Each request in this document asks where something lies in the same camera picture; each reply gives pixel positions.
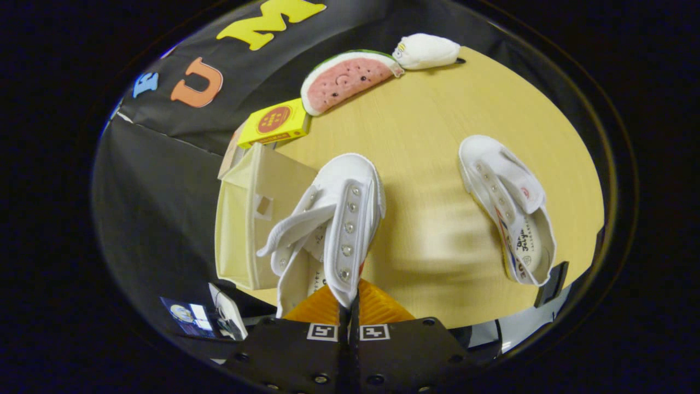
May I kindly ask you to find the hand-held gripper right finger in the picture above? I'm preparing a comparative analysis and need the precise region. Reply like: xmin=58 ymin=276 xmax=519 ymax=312
xmin=350 ymin=279 xmax=482 ymax=394

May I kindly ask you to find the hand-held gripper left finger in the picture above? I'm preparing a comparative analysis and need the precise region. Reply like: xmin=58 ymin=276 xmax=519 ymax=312
xmin=223 ymin=285 xmax=351 ymax=394

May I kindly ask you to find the cream fabric storage box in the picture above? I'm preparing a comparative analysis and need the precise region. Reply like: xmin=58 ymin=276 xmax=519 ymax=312
xmin=215 ymin=142 xmax=320 ymax=291

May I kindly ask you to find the white canvas shoe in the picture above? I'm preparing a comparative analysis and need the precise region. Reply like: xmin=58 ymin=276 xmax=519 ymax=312
xmin=257 ymin=153 xmax=387 ymax=319
xmin=458 ymin=135 xmax=557 ymax=287

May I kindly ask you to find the white paper tag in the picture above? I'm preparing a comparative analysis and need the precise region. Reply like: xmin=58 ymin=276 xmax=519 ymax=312
xmin=209 ymin=282 xmax=248 ymax=341

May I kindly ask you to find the blue printed packet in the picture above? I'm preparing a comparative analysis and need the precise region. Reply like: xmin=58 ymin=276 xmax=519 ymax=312
xmin=160 ymin=295 xmax=219 ymax=338

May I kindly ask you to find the black table clamp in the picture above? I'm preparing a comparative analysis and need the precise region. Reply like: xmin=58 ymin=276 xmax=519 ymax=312
xmin=535 ymin=262 xmax=569 ymax=308

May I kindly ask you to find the black backdrop cloth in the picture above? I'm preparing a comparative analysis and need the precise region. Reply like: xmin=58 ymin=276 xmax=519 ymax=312
xmin=93 ymin=0 xmax=602 ymax=340

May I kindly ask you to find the yellow book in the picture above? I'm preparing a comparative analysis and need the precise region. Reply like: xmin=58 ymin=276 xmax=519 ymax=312
xmin=238 ymin=98 xmax=312 ymax=149

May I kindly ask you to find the watermelon slice plush toy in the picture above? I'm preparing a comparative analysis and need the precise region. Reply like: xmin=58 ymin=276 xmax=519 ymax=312
xmin=301 ymin=49 xmax=405 ymax=117

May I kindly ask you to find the white plush toy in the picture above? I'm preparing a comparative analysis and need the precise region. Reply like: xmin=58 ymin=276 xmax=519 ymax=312
xmin=392 ymin=33 xmax=463 ymax=71

